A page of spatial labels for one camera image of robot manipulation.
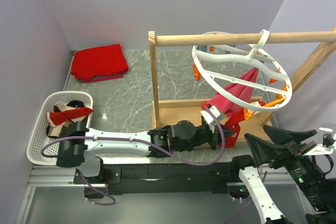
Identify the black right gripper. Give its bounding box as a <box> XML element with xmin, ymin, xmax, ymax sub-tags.
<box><xmin>244</xmin><ymin>121</ymin><xmax>333</xmax><ymax>207</ymax></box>

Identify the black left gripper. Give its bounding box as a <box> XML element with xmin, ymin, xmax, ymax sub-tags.
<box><xmin>176</xmin><ymin>122</ymin><xmax>234</xmax><ymax>153</ymax></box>

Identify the red sock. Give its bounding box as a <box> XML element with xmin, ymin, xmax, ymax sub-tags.
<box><xmin>223</xmin><ymin>100</ymin><xmax>266</xmax><ymax>149</ymax></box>
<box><xmin>46</xmin><ymin>107</ymin><xmax>93</xmax><ymax>126</ymax></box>

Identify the black striped sock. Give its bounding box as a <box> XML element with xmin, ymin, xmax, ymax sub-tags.
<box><xmin>66</xmin><ymin>100</ymin><xmax>85</xmax><ymax>109</ymax></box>

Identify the cream brown striped sock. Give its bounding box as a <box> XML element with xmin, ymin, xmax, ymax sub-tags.
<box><xmin>46</xmin><ymin>101</ymin><xmax>88</xmax><ymax>138</ymax></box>

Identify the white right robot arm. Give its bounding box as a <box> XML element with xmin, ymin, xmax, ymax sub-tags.
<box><xmin>230</xmin><ymin>123</ymin><xmax>335</xmax><ymax>223</ymax></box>

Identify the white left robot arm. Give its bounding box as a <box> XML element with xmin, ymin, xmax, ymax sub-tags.
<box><xmin>56</xmin><ymin>120</ymin><xmax>234</xmax><ymax>167</ymax></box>

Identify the white round clip hanger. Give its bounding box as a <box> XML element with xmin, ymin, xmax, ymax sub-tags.
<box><xmin>191</xmin><ymin>30</ymin><xmax>292</xmax><ymax>113</ymax></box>

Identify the pink hanging cloth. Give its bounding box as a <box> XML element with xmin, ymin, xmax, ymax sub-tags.
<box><xmin>201</xmin><ymin>68</ymin><xmax>259</xmax><ymax>118</ymax></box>

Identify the orange clip right rim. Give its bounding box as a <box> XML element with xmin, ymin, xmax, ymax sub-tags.
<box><xmin>262</xmin><ymin>96</ymin><xmax>287</xmax><ymax>108</ymax></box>

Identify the orange clip back right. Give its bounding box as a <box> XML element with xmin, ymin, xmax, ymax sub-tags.
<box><xmin>282</xmin><ymin>84</ymin><xmax>290</xmax><ymax>91</ymax></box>

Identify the orange clip front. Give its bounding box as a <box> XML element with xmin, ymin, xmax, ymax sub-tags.
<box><xmin>192</xmin><ymin>64</ymin><xmax>202</xmax><ymax>81</ymax></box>

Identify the wooden clothes rack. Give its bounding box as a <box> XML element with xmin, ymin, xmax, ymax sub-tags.
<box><xmin>148</xmin><ymin>31</ymin><xmax>335</xmax><ymax>141</ymax></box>

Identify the teal clip front left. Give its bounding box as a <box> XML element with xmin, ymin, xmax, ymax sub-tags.
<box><xmin>196</xmin><ymin>46</ymin><xmax>207</xmax><ymax>52</ymax></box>

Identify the folded red cloth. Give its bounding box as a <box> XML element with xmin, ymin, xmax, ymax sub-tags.
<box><xmin>70</xmin><ymin>44</ymin><xmax>129</xmax><ymax>82</ymax></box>

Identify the white perforated plastic basket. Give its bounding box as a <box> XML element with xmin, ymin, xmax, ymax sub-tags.
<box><xmin>26</xmin><ymin>91</ymin><xmax>93</xmax><ymax>166</ymax></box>

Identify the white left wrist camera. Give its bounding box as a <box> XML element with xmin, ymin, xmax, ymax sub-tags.
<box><xmin>201</xmin><ymin>106</ymin><xmax>224</xmax><ymax>126</ymax></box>

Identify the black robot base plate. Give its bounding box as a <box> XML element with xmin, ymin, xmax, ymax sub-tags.
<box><xmin>87</xmin><ymin>162</ymin><xmax>242</xmax><ymax>196</ymax></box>

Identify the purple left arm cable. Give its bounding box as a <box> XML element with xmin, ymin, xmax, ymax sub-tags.
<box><xmin>41</xmin><ymin>107</ymin><xmax>226</xmax><ymax>206</ymax></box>

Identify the aluminium frame rail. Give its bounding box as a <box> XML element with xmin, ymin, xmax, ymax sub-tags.
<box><xmin>15</xmin><ymin>167</ymin><xmax>87</xmax><ymax>224</ymax></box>

